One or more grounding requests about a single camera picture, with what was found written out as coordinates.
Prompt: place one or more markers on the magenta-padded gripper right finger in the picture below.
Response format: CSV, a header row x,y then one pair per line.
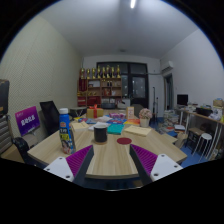
x,y
145,159

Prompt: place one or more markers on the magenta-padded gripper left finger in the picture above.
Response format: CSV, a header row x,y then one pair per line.
x,y
78,160

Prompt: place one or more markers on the blue drink bottle white cap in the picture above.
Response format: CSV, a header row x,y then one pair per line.
x,y
66,133

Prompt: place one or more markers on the flat round red coaster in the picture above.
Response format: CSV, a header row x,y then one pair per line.
x,y
124,141

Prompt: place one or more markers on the large pale yellow notebook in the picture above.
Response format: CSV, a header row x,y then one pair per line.
x,y
137,130

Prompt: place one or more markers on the small cream notebook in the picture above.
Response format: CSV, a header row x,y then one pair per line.
x,y
80,126

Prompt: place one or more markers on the black cup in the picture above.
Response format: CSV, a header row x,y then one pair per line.
x,y
100,133

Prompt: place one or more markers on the orange book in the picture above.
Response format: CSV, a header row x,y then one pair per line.
x,y
132,122

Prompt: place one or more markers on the white printed papers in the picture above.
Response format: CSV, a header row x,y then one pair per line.
x,y
98,123

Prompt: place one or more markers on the brown paper bag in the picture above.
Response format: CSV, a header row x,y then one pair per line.
x,y
182,140

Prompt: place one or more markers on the teal notebook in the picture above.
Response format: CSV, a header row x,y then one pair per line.
x,y
115,129

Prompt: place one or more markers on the pink flowers in white pot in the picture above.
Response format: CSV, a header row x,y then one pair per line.
x,y
145,116

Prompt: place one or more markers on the pile of books on floor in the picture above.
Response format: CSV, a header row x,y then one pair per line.
x,y
170,120

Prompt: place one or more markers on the small standing wooden card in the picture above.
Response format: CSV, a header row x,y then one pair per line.
x,y
130,112

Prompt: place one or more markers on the yellow gift box red ribbon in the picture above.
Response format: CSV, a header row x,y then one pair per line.
x,y
94,112

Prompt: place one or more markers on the black office chair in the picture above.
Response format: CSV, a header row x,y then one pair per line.
x,y
50,116

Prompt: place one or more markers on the pink flat box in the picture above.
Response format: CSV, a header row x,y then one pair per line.
x,y
117,116

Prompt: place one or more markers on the white round stool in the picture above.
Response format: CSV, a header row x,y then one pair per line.
x,y
205,137

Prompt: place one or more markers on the purple sign board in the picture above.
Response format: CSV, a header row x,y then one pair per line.
x,y
27,120

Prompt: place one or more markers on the black computer monitor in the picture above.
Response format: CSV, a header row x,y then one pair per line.
x,y
182,99

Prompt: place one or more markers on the black framed glass door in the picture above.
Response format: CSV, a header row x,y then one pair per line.
x,y
136,86

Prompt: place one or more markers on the wooden shelf unit with trophies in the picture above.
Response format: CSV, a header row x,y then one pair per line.
x,y
100,90

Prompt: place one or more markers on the cluttered side desk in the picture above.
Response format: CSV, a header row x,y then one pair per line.
x,y
205,115

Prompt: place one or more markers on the ceiling tube light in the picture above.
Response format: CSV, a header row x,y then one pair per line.
x,y
133,3

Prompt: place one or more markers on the white wall air conditioner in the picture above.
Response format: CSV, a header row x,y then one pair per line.
x,y
167,66

